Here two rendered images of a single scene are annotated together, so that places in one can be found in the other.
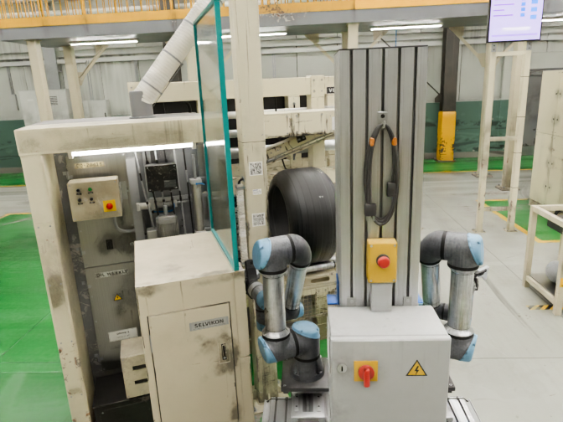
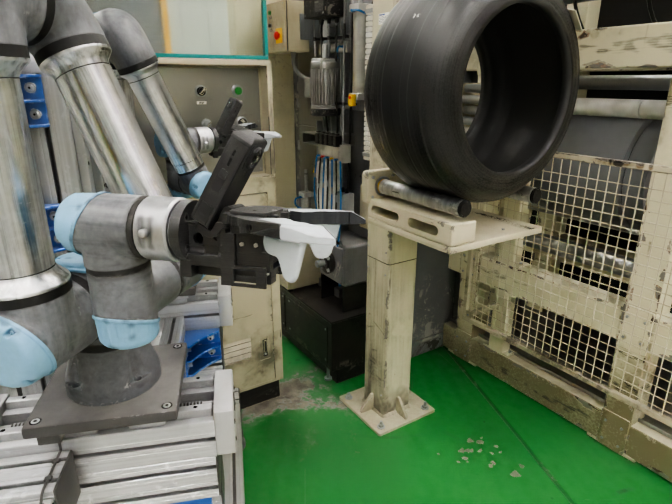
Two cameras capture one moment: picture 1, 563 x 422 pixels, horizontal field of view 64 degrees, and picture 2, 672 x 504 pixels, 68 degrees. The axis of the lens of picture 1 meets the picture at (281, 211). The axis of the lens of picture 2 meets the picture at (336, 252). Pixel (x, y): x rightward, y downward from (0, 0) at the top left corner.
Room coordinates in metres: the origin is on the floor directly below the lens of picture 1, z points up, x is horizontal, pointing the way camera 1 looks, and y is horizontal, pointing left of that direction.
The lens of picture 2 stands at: (1.87, -1.39, 1.21)
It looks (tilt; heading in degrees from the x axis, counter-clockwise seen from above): 19 degrees down; 75
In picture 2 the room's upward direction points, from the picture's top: straight up
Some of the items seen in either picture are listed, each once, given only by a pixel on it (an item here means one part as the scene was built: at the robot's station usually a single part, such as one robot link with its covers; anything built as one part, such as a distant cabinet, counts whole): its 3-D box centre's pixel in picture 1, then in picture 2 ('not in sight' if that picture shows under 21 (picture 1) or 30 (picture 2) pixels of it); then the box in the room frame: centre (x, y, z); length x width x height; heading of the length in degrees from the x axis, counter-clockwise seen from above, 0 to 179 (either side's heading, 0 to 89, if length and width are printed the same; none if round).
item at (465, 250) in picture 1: (459, 297); (0, 178); (1.63, -0.69, 1.09); 0.15 x 0.12 x 0.55; 61
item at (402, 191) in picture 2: (307, 268); (419, 196); (2.46, -0.13, 0.90); 0.35 x 0.05 x 0.05; 107
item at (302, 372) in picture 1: (307, 362); not in sight; (1.73, -0.08, 0.77); 0.15 x 0.15 x 0.10
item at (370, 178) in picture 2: not in sight; (414, 180); (2.54, 0.08, 0.90); 0.40 x 0.03 x 0.10; 17
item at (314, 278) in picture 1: (306, 279); (417, 218); (2.46, -0.13, 0.83); 0.36 x 0.09 x 0.06; 107
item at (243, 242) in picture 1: (242, 224); (374, 85); (2.44, 0.22, 1.19); 0.05 x 0.04 x 0.48; 17
